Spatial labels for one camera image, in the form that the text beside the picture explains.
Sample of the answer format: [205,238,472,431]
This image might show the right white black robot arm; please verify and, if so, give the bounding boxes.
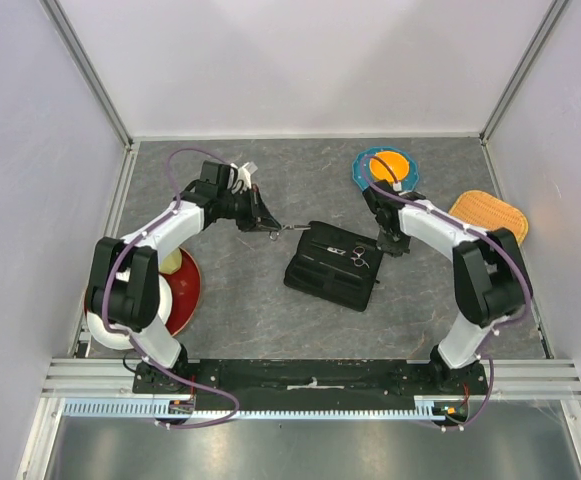
[363,181,533,394]

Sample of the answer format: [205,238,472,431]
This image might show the left aluminium corner post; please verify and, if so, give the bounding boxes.
[40,0,133,149]

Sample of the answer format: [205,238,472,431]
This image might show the right aluminium corner post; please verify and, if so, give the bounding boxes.
[479,0,571,146]

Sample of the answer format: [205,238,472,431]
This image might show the red plate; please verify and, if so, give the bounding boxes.
[85,237,201,335]

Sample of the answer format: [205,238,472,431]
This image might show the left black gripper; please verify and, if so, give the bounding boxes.
[218,185,281,233]

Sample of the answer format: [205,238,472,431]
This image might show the pink-tinted scissors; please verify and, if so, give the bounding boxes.
[311,242,370,268]

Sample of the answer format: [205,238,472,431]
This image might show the black zip tool case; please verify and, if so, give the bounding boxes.
[284,221,383,312]

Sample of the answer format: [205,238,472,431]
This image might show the pale yellow cup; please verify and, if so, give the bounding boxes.
[159,248,183,275]

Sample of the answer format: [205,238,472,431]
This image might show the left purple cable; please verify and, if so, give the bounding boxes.
[104,148,244,431]

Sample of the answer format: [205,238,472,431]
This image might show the orange bowl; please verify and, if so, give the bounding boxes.
[369,150,411,183]

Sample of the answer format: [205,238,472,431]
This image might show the slotted cable duct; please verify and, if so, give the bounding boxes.
[62,398,460,421]

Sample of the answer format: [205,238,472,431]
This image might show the silver scissors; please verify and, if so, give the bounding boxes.
[269,224,311,241]

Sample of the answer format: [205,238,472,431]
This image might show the white plate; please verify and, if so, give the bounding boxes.
[86,275,173,351]

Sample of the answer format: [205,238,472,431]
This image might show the teal scalloped plate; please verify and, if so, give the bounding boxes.
[352,147,420,191]

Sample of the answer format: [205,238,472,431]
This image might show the aluminium front rail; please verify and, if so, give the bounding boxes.
[41,358,581,401]

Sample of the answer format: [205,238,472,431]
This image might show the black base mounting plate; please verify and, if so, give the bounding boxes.
[132,359,488,410]

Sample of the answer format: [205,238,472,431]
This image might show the orange woven mat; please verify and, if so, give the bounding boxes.
[449,190,529,245]

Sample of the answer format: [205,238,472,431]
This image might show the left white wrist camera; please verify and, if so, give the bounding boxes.
[230,162,258,194]

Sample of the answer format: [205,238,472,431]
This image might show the aluminium corner post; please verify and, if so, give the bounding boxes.
[40,0,133,149]
[479,0,571,146]

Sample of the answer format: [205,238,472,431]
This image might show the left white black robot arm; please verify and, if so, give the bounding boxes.
[85,161,282,393]

